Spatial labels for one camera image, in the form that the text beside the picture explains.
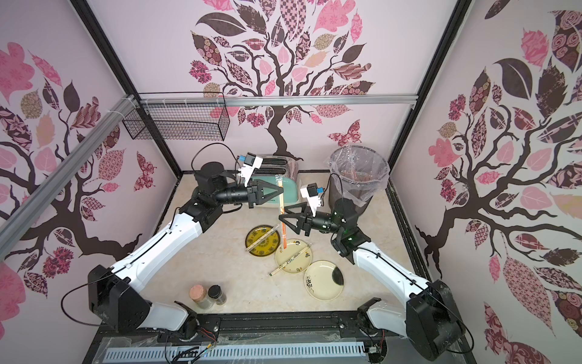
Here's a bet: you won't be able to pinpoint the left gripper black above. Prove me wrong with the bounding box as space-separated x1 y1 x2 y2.
215 177 284 208

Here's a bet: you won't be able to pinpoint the chopsticks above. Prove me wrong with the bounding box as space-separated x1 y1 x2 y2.
276 174 287 250
246 225 279 252

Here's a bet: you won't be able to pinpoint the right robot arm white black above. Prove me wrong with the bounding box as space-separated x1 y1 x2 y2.
279 199 467 361

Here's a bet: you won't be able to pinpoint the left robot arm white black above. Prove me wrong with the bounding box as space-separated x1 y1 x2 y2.
88 162 283 340

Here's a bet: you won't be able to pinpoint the wrapped chopsticks on yellow plate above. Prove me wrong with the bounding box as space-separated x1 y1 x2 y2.
246 225 279 252

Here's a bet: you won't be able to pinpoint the wrapped chopsticks panda wrapper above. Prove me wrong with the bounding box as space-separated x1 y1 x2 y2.
269 242 312 278

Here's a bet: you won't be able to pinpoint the mint green toaster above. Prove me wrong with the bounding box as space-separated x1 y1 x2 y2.
252 155 300 206

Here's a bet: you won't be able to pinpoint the yellow patterned plate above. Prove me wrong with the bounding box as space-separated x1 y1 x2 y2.
244 224 280 257

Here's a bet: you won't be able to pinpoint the cream plate with calligraphy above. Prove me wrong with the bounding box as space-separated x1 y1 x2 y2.
274 238 314 275

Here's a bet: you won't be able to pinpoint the cream plate with green patch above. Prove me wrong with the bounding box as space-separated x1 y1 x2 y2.
304 260 344 301

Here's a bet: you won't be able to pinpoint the black mesh trash bin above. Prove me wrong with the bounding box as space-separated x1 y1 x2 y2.
328 145 390 215

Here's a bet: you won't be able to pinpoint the clear plastic bin liner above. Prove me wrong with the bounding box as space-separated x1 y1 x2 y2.
326 145 391 206

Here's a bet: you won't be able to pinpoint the black lid spice jar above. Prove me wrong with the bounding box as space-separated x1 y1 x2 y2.
208 285 227 306

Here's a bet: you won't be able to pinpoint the pink lid spice jar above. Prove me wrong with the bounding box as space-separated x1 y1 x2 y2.
189 285 214 310

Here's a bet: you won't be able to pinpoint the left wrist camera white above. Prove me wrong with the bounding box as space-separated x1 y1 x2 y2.
238 153 263 187

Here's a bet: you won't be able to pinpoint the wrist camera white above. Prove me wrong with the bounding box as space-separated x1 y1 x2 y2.
238 153 263 187
300 183 324 216

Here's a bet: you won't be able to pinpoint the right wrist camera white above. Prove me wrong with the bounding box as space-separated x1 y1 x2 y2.
300 183 324 216

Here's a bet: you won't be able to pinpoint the black wire wall basket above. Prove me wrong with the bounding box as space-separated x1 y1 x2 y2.
123 91 230 141

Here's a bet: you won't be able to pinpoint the aluminium frame bar rear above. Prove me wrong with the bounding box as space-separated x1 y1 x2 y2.
139 94 418 107

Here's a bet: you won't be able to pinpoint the aluminium frame bar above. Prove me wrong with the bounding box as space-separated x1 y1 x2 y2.
139 94 418 107
1 95 138 259

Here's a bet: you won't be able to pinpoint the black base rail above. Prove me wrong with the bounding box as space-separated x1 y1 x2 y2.
81 308 478 364

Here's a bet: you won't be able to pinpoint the white slotted cable duct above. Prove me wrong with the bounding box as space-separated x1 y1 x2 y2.
100 342 368 363

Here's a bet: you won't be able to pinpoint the aluminium frame bar left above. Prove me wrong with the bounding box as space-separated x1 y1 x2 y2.
1 95 138 259

